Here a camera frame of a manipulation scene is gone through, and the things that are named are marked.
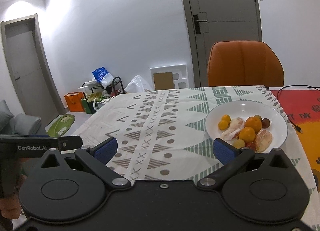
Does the orange mandarin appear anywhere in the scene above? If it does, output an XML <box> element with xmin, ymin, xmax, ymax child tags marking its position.
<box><xmin>239</xmin><ymin>127</ymin><xmax>256</xmax><ymax>143</ymax></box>
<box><xmin>245</xmin><ymin>116</ymin><xmax>262</xmax><ymax>133</ymax></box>

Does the small orange kumquat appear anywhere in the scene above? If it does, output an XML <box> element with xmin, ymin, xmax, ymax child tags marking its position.
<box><xmin>218</xmin><ymin>120</ymin><xmax>229</xmax><ymax>131</ymax></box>

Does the peeled pomelo segment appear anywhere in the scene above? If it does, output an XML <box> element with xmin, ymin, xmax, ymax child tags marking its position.
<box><xmin>253</xmin><ymin>129</ymin><xmax>273</xmax><ymax>153</ymax></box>

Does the dark red dried jujube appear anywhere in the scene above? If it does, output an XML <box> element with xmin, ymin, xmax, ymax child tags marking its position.
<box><xmin>261</xmin><ymin>118</ymin><xmax>271</xmax><ymax>129</ymax></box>

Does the small yellow green fruit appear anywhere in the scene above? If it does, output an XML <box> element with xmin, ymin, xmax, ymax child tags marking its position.
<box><xmin>233</xmin><ymin>139</ymin><xmax>246</xmax><ymax>149</ymax></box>

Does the small red fruit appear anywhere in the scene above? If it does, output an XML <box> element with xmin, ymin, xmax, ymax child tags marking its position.
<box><xmin>246</xmin><ymin>142</ymin><xmax>257</xmax><ymax>152</ymax></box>

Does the person's left hand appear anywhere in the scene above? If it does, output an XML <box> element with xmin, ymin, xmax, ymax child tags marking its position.
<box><xmin>0</xmin><ymin>175</ymin><xmax>27</xmax><ymax>220</ymax></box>

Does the green floor mat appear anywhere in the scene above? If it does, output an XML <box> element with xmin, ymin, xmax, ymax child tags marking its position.
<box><xmin>47</xmin><ymin>114</ymin><xmax>75</xmax><ymax>137</ymax></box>

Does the grey sofa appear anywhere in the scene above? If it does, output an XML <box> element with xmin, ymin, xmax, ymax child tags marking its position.
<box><xmin>0</xmin><ymin>100</ymin><xmax>47</xmax><ymax>135</ymax></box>

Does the orange box on floor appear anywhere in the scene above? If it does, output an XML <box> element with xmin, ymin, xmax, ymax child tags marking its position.
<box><xmin>64</xmin><ymin>92</ymin><xmax>85</xmax><ymax>112</ymax></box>

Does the black metal rack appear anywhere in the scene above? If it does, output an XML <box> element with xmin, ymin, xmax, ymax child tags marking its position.
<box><xmin>78</xmin><ymin>76</ymin><xmax>125</xmax><ymax>102</ymax></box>

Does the grey door at left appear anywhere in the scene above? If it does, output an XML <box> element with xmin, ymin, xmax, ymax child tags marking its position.
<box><xmin>1</xmin><ymin>14</ymin><xmax>65</xmax><ymax>125</ymax></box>

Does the white ceramic plate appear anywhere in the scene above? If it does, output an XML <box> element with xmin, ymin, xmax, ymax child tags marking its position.
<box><xmin>206</xmin><ymin>100</ymin><xmax>288</xmax><ymax>154</ymax></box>

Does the patterned white tablecloth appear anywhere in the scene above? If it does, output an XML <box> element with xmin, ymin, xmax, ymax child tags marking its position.
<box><xmin>69</xmin><ymin>84</ymin><xmax>318</xmax><ymax>231</ymax></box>

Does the blue white plastic bag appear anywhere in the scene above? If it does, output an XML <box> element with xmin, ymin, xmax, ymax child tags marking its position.
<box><xmin>92</xmin><ymin>67</ymin><xmax>114</xmax><ymax>87</ymax></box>

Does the red orange printed mat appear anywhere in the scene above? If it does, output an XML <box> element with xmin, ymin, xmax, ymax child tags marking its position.
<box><xmin>271</xmin><ymin>89</ymin><xmax>320</xmax><ymax>172</ymax></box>

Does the orange leather chair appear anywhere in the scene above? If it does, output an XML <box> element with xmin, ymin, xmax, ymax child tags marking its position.
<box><xmin>207</xmin><ymin>41</ymin><xmax>284</xmax><ymax>87</ymax></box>

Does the white foam packaging board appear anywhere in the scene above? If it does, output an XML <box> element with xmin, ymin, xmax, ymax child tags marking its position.
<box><xmin>150</xmin><ymin>64</ymin><xmax>189</xmax><ymax>90</ymax></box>

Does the grey door with handle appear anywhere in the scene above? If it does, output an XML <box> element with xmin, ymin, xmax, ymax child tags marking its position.
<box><xmin>182</xmin><ymin>0</ymin><xmax>262</xmax><ymax>87</ymax></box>

